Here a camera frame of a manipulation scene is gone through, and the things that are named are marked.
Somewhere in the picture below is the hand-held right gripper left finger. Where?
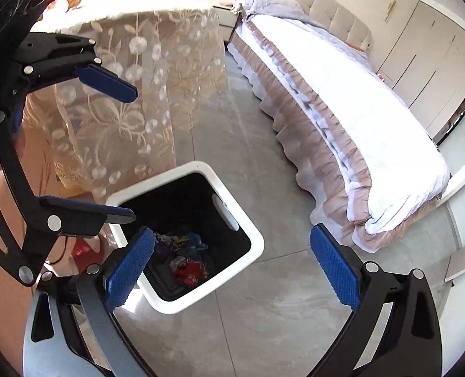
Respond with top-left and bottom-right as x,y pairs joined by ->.
22,226 -> 158,377

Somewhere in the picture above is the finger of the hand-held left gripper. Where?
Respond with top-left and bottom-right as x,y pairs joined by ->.
16,33 -> 139,103
0,112 -> 136,285

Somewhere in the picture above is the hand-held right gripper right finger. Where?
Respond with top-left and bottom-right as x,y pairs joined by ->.
310,223 -> 443,377

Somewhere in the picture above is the white square trash bin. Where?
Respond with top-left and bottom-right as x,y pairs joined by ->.
106,161 -> 265,315

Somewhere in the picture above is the red plastic item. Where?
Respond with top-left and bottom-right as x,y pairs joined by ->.
72,238 -> 100,268

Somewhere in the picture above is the purple crumpled wrapper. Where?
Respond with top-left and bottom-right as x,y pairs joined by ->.
154,233 -> 178,260

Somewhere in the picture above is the beige lace tablecloth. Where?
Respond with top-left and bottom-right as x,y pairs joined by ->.
22,0 -> 230,201

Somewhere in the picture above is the red crumpled wrapper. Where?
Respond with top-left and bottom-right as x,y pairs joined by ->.
173,257 -> 209,287

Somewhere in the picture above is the person's peach garment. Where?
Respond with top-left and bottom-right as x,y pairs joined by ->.
0,94 -> 111,377

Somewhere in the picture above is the blue crumpled wrapper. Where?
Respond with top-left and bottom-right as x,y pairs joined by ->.
179,232 -> 209,254

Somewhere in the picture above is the white nightstand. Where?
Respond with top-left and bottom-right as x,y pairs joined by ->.
213,4 -> 241,45

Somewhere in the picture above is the white quilt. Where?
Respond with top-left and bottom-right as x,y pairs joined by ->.
248,14 -> 451,234

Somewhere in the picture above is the lilac folded duvet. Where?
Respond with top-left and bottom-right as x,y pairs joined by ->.
232,0 -> 315,26

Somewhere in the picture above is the beige upholstered bed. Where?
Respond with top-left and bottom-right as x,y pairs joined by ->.
226,0 -> 451,254

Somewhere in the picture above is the white wardrobe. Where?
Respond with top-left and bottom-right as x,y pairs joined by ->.
374,0 -> 465,142

